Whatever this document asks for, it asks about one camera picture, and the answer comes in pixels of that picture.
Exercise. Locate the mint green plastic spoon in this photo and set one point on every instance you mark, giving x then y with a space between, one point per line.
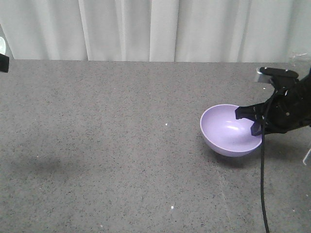
2 46

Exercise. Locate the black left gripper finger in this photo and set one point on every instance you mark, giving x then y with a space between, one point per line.
4 63

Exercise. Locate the purple plastic bowl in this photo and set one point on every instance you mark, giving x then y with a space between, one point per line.
225 134

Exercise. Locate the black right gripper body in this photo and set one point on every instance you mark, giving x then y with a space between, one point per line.
289 107

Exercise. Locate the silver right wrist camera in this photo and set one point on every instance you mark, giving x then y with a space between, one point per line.
264 74

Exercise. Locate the white pleated curtain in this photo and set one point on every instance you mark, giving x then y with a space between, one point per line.
158 30

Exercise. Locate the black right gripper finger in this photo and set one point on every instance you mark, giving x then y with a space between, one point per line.
256 129
253 112

